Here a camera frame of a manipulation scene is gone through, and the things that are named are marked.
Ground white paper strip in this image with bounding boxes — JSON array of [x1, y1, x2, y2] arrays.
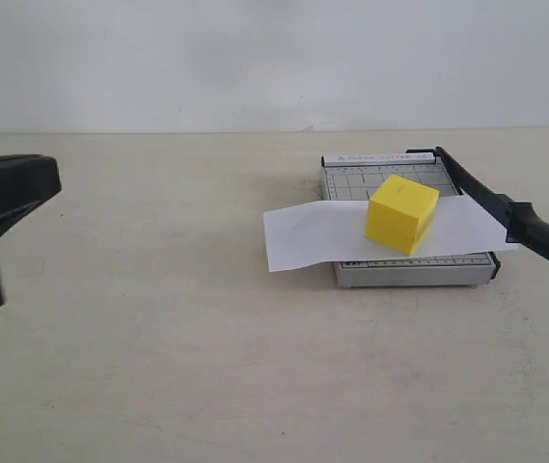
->
[[263, 195, 519, 272]]

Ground black cutter blade arm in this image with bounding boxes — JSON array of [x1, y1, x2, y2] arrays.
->
[[406, 147, 549, 261]]

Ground grey paper cutter base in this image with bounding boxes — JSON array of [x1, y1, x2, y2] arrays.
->
[[321, 149, 501, 288]]

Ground yellow foam cube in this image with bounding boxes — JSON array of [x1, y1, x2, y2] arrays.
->
[[365, 175, 440, 256]]

